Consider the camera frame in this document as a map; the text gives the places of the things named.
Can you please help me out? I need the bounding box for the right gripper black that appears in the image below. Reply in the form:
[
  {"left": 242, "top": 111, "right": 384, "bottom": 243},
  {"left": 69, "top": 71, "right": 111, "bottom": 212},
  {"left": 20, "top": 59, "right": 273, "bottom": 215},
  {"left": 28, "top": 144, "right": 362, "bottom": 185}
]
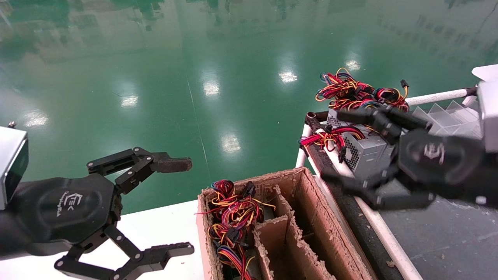
[{"left": 321, "top": 106, "right": 487, "bottom": 210}]

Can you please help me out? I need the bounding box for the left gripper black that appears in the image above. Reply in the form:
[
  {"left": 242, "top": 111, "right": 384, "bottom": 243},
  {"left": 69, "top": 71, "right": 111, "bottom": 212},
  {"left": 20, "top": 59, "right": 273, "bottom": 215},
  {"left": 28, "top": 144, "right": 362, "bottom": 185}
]
[{"left": 12, "top": 147, "right": 195, "bottom": 280}]

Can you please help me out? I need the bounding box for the grey perforated power supply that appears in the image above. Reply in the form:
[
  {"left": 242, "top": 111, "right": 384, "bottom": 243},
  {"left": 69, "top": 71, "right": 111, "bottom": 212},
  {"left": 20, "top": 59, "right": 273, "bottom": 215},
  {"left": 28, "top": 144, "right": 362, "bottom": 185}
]
[{"left": 299, "top": 67, "right": 389, "bottom": 183}]

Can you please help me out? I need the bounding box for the clear acrylic divider tray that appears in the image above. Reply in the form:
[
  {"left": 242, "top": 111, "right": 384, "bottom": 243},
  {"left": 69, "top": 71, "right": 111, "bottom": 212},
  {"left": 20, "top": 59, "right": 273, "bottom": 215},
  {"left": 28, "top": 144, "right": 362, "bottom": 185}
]
[{"left": 412, "top": 100, "right": 485, "bottom": 138}]

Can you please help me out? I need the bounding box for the white foam cart pipe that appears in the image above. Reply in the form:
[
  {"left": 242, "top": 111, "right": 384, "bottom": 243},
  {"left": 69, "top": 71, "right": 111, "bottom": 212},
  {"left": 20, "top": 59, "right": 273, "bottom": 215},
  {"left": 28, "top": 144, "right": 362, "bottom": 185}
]
[{"left": 407, "top": 89, "right": 469, "bottom": 106}]

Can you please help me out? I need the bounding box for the long white cart pipe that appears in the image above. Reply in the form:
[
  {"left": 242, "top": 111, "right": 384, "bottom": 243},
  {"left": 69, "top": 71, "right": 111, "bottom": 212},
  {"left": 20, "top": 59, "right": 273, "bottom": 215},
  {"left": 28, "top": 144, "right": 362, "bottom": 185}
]
[{"left": 309, "top": 126, "right": 424, "bottom": 280}]

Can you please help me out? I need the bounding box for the short white cart pipe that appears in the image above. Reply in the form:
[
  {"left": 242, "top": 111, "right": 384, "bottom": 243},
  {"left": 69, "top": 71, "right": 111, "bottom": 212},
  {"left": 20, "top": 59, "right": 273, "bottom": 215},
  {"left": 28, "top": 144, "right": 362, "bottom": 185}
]
[{"left": 295, "top": 124, "right": 314, "bottom": 168}]

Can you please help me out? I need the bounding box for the brown cardboard divider box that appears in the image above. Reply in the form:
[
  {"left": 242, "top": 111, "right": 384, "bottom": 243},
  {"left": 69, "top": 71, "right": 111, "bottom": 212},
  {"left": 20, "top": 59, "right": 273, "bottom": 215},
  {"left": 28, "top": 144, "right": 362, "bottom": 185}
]
[{"left": 196, "top": 167, "right": 378, "bottom": 280}]

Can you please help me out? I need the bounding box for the white board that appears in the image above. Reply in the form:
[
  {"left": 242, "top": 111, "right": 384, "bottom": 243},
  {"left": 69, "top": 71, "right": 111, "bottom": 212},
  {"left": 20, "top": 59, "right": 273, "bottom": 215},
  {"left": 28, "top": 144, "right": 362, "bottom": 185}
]
[{"left": 472, "top": 64, "right": 498, "bottom": 83}]

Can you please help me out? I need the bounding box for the power supply with colourful cables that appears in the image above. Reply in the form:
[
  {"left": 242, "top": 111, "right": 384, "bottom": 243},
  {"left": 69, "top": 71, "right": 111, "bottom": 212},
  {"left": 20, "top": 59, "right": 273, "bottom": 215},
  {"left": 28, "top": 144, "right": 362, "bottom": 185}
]
[
  {"left": 196, "top": 179, "right": 277, "bottom": 249},
  {"left": 216, "top": 245, "right": 259, "bottom": 280}
]

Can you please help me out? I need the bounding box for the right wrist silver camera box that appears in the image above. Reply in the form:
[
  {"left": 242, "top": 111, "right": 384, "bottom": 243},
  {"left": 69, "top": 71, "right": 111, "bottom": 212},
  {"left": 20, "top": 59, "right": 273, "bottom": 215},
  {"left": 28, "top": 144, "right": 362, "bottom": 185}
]
[{"left": 477, "top": 80, "right": 498, "bottom": 153}]

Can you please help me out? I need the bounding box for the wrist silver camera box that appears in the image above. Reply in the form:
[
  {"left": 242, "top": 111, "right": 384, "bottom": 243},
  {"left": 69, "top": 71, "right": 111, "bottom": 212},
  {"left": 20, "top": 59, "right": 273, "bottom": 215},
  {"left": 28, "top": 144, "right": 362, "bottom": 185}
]
[
  {"left": 477, "top": 80, "right": 498, "bottom": 153},
  {"left": 0, "top": 122, "right": 29, "bottom": 210}
]

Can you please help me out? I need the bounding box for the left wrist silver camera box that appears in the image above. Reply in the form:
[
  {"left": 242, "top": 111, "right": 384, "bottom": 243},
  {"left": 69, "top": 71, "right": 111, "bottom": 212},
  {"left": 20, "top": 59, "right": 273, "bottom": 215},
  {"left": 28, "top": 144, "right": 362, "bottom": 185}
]
[{"left": 0, "top": 122, "right": 29, "bottom": 210}]

